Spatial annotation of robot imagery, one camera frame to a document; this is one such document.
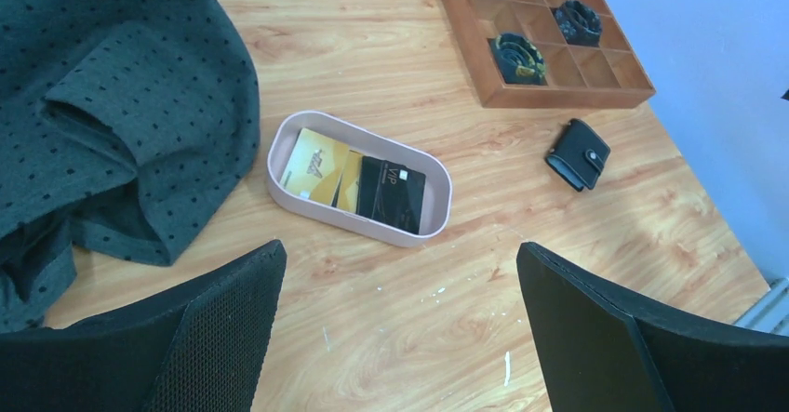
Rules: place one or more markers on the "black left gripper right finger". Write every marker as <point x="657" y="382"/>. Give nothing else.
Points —
<point x="605" y="347"/>

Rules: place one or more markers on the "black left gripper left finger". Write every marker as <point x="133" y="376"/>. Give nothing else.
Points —
<point x="197" y="346"/>

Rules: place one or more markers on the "black leather card holder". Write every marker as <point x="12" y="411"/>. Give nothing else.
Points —
<point x="578" y="155"/>

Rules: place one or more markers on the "pink oval plastic tray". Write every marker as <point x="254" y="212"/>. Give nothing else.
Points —
<point x="437" y="193"/>

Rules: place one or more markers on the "gold credit card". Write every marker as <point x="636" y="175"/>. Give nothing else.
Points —
<point x="314" y="168"/>
<point x="346" y="197"/>

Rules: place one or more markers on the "black VIP credit card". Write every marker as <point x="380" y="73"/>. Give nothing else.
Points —
<point x="391" y="194"/>

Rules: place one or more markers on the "dark green dotted cloth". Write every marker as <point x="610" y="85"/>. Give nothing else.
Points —
<point x="125" y="124"/>

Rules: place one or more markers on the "wooden compartment organizer box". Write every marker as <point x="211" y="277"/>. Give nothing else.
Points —
<point x="606" y="77"/>

